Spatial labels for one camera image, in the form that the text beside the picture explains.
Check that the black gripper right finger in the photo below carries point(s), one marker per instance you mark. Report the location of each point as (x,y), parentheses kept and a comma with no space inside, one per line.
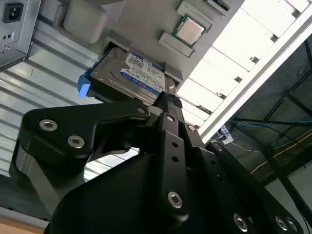
(192,141)

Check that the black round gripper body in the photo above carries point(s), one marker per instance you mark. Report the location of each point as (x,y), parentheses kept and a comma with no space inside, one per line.
(117,207)

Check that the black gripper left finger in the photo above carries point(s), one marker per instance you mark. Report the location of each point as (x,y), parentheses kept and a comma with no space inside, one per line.
(61,122)

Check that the hard disk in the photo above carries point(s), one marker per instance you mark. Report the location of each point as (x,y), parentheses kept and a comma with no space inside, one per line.
(109,73)

